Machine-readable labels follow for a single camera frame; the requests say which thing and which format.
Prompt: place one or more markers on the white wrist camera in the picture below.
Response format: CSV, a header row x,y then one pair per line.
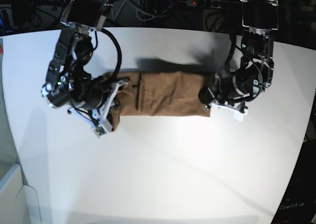
x,y
239,116
102,129

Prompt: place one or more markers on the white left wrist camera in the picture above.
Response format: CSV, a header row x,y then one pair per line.
x,y
239,116

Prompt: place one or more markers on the black power strip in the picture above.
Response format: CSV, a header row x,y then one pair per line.
x,y
212,4

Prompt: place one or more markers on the brown T-shirt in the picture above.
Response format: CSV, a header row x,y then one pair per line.
x,y
163,94

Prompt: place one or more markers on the white cabinet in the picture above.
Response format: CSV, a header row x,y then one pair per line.
x,y
18,202

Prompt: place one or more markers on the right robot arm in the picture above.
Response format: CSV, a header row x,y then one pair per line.
x,y
67,83

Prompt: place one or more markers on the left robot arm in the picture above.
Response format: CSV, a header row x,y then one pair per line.
x,y
249,67

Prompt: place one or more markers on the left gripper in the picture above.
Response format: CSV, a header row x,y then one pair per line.
x,y
225,92

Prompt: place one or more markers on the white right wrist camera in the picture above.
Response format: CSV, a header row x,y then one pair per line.
x,y
102,129

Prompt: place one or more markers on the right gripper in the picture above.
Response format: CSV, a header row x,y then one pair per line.
x,y
95,101

